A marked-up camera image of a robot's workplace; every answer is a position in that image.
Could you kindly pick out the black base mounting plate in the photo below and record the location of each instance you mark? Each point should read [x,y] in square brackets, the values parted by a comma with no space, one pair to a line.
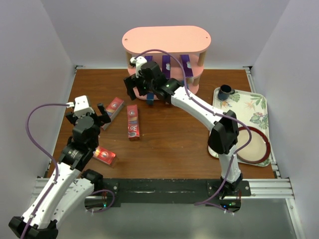
[159,191]

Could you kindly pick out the blue toothpaste box with label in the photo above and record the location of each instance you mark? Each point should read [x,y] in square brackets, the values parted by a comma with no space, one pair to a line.
[150,99]

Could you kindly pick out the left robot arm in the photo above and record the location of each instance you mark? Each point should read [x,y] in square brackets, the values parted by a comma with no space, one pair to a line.
[69,185]

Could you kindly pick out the floral serving tray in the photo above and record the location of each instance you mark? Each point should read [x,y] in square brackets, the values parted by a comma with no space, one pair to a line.
[250,109]

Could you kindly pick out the red toothpaste box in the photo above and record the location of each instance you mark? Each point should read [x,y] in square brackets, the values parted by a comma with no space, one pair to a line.
[105,156]
[133,122]
[113,109]

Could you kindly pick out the pink three-tier shelf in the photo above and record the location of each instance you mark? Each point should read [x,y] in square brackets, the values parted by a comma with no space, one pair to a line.
[173,41]

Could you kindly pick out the dark blue mug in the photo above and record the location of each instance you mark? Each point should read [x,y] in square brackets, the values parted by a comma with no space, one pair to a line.
[224,92]

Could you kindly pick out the red rimmed plate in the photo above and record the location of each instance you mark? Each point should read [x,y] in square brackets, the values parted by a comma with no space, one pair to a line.
[257,152]

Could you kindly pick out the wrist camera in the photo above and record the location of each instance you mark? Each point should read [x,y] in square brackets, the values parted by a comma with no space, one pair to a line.
[81,106]
[137,62]

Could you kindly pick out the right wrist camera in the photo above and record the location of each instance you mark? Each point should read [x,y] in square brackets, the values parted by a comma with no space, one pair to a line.
[137,62]

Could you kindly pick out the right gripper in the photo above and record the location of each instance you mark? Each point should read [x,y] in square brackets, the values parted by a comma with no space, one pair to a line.
[131,81]

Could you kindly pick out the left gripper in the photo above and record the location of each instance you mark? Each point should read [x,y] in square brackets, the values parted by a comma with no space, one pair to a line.
[103,118]

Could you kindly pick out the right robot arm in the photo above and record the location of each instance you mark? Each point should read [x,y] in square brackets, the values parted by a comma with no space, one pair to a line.
[223,126]

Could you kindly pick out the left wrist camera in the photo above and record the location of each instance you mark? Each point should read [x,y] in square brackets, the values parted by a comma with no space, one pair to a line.
[81,106]

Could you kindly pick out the purple toothpaste box with label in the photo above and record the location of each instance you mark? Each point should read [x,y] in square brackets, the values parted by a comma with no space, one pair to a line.
[166,65]

